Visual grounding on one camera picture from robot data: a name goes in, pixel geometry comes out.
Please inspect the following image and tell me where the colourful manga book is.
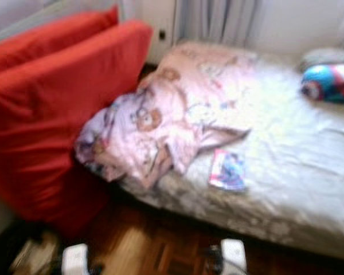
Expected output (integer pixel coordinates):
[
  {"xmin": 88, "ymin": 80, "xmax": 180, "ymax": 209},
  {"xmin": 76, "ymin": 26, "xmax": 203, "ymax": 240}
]
[{"xmin": 208, "ymin": 149, "xmax": 247, "ymax": 193}]

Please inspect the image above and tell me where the pink cartoon bear blanket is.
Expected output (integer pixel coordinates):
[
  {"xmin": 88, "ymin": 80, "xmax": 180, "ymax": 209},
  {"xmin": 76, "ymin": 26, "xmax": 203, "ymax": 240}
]
[{"xmin": 75, "ymin": 41, "xmax": 253, "ymax": 190}]

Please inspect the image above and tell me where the grey curtain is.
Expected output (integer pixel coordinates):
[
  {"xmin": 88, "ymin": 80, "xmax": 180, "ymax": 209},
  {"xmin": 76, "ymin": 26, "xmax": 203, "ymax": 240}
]
[{"xmin": 175, "ymin": 0, "xmax": 261, "ymax": 46}]

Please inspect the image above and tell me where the brown torn cardboard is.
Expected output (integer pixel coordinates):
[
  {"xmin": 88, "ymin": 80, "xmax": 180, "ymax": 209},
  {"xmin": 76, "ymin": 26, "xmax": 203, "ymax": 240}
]
[{"xmin": 14, "ymin": 234, "xmax": 58, "ymax": 274}]

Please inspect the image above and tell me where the red white blue striped pillow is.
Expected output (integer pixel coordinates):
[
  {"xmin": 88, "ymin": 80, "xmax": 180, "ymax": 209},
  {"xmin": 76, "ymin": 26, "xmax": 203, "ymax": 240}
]
[{"xmin": 301, "ymin": 63, "xmax": 344, "ymax": 105}]

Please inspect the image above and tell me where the large red fabric cushion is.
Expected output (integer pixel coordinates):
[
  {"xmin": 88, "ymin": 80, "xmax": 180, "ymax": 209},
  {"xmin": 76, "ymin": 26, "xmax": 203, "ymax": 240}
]
[
  {"xmin": 0, "ymin": 20, "xmax": 154, "ymax": 238},
  {"xmin": 0, "ymin": 6, "xmax": 120, "ymax": 75}
]

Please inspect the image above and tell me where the plain grey pillow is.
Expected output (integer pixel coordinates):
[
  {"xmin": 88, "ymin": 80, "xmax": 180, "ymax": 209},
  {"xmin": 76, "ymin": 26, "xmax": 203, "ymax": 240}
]
[{"xmin": 300, "ymin": 48, "xmax": 344, "ymax": 72}]

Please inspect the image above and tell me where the bed with grey floral sheet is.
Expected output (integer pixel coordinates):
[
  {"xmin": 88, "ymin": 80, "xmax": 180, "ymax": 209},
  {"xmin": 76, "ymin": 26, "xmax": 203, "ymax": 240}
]
[{"xmin": 120, "ymin": 43, "xmax": 344, "ymax": 261}]

